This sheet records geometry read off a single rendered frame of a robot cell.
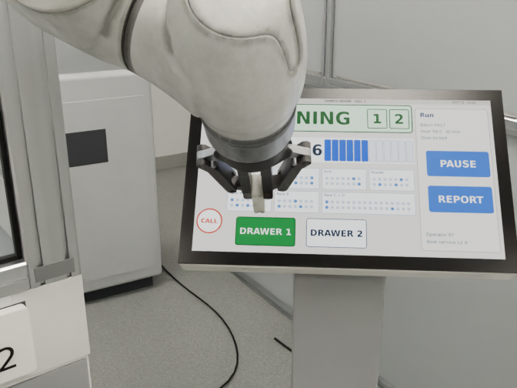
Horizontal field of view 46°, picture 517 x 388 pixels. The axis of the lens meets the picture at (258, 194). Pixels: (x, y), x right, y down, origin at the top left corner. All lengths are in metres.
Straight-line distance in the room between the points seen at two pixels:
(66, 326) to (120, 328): 1.62
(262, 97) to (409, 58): 1.42
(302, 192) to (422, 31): 0.95
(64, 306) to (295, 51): 0.66
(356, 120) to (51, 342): 0.60
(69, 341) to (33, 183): 0.27
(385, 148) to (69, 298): 0.55
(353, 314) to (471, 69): 0.84
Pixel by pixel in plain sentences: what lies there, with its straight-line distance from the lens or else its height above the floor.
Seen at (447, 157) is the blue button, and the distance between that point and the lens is 1.03.
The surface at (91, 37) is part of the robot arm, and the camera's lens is 0.51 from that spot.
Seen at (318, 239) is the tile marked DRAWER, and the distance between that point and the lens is 0.95.
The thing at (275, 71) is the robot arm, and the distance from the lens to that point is 0.44.
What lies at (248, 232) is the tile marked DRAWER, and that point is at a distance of 0.96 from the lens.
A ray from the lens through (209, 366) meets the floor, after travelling 2.37.
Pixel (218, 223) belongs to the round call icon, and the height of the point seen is 1.01.
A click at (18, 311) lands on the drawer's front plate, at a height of 0.93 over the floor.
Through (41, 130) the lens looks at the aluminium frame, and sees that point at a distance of 0.90.
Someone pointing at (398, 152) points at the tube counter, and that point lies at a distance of 1.02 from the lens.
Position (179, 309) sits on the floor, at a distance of 2.73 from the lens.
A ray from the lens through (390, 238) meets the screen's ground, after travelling 0.96.
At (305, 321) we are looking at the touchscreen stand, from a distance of 1.12.
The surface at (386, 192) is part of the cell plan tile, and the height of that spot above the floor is 1.06.
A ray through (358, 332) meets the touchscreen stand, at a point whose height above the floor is 0.78.
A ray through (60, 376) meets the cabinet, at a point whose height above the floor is 0.78.
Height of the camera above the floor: 1.39
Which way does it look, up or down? 20 degrees down
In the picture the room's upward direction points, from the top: straight up
